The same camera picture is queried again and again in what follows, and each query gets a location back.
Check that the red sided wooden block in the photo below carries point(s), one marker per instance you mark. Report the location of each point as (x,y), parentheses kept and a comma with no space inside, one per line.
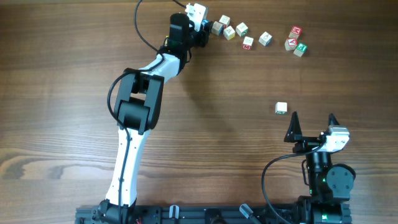
(224,20)

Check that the yellow letter wooden block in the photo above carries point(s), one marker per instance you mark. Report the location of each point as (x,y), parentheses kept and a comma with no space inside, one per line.
(229,33)

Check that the blue D wooden block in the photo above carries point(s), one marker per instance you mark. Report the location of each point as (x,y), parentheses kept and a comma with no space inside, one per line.
(265,39)

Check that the red M wooden block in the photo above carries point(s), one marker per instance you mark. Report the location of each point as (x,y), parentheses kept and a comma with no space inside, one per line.
(247,43)

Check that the green F wooden block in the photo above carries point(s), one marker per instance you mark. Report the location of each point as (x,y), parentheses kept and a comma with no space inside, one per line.
(300,49)

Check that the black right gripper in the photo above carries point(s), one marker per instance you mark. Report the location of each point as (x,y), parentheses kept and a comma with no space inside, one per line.
(295,134)

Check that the green letter wooden block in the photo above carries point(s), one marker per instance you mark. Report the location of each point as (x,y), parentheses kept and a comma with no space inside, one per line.
(241,29)

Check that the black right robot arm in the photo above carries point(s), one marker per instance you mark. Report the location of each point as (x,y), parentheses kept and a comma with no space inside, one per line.
(329,184)

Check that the green sided white block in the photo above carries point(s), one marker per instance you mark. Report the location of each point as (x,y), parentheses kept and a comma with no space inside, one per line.
(281,108)

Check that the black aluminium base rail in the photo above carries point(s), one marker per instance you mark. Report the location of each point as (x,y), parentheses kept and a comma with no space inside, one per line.
(244,214)

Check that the red A wooden block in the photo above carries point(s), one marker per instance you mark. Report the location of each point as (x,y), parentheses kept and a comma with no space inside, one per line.
(291,44)

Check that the red W wooden block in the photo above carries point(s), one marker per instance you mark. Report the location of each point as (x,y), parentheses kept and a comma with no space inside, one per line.
(295,32)

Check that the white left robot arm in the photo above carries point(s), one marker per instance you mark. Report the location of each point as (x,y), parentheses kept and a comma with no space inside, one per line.
(137,109)

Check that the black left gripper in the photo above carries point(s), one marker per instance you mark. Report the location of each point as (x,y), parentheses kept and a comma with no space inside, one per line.
(204,40)

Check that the blue framed wooden block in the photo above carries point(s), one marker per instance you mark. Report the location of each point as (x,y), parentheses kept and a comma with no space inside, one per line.
(217,28)

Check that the blue N wooden block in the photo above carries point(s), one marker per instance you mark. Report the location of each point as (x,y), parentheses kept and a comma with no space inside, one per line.
(204,22)

